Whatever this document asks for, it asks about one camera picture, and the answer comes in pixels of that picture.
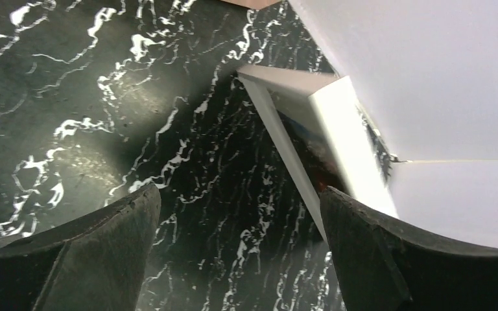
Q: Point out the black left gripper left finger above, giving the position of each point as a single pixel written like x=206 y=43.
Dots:
x=95 y=262

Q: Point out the white picture frame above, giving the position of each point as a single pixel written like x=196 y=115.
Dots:
x=326 y=106

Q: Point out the sunset photo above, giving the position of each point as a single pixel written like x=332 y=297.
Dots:
x=315 y=156

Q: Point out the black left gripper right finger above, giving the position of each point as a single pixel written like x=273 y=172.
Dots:
x=383 y=263

